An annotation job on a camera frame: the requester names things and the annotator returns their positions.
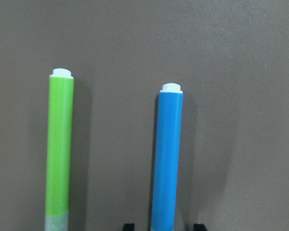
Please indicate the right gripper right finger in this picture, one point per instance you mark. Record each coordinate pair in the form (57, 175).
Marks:
(199, 227)

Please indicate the green marker pen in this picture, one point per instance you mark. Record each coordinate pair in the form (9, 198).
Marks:
(61, 92)

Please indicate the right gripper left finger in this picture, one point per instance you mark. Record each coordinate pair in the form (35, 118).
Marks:
(129, 227)

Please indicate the blue marker pen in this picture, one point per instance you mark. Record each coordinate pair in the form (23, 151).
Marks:
(170, 103)

